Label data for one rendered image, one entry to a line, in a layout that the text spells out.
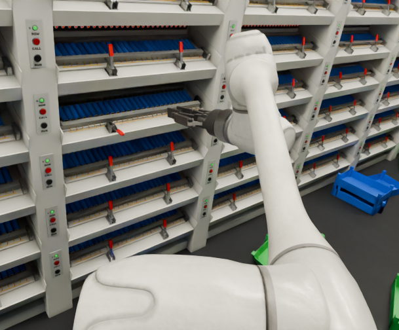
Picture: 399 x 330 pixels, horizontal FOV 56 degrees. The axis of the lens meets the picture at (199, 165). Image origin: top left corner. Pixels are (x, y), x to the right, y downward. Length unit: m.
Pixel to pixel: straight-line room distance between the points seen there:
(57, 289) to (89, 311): 1.18
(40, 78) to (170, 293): 0.85
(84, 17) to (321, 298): 0.95
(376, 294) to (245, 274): 1.66
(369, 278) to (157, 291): 1.79
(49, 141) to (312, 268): 0.92
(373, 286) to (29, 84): 1.73
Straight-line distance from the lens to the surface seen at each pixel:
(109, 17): 1.18
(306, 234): 0.52
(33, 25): 1.09
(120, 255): 1.65
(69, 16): 1.13
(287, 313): 0.40
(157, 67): 1.33
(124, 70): 1.26
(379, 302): 2.02
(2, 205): 1.30
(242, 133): 0.88
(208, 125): 1.00
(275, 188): 0.62
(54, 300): 1.61
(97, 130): 1.29
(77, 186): 1.35
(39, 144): 1.20
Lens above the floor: 1.29
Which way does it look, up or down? 29 degrees down
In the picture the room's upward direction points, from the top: 8 degrees clockwise
